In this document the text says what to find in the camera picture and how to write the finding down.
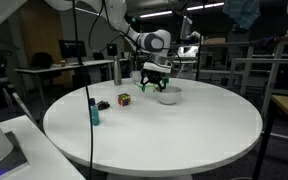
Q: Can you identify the small black square monitor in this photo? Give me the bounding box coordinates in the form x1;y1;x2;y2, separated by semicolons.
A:
106;42;119;57

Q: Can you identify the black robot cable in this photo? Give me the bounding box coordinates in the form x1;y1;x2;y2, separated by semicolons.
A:
71;0;96;180

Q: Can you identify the Rubik's cube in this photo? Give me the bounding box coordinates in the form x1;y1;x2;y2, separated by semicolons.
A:
117;92;132;107

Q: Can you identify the blue hand sanitizer bottle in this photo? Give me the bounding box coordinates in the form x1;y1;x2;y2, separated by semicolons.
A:
88;97;101;127

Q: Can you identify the white mug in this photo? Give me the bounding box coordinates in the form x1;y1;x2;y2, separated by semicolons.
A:
130;70;143;83

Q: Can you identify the metal shelf rack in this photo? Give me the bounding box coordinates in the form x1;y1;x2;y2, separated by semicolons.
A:
228;34;288;118

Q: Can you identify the small black clip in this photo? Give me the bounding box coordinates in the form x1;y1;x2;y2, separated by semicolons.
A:
96;100;111;111

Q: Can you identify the white bowl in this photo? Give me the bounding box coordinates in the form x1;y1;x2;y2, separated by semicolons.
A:
154;85;183;106

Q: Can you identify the black desk monitor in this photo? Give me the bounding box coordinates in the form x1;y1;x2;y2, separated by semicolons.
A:
58;39;88;66

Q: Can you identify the black office chair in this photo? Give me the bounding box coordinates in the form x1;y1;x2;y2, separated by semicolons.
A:
30;51;55;70

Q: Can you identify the long green stick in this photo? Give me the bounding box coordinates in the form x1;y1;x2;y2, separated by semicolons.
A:
133;81;144;91

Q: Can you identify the stainless steel water bottle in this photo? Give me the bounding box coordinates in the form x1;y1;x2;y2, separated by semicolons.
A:
112;55;123;86

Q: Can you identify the long grey office desk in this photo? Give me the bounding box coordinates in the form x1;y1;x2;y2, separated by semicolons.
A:
14;58;116;103

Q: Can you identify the white robot mounting table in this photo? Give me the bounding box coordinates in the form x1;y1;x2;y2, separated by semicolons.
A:
0;114;86;180

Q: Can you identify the light grey wrist camera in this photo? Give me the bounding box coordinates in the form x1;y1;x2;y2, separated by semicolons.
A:
142;61;173;75

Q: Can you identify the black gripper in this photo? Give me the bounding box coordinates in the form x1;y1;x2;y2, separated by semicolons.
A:
139;70;169;94

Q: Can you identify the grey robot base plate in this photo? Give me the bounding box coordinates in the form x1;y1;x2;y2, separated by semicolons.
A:
0;131;30;178

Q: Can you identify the long ceiling light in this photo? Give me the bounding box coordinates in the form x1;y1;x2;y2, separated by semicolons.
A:
139;2;225;19

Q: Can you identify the hanging blue cloth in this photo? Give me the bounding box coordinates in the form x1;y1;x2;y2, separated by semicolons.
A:
222;0;262;31

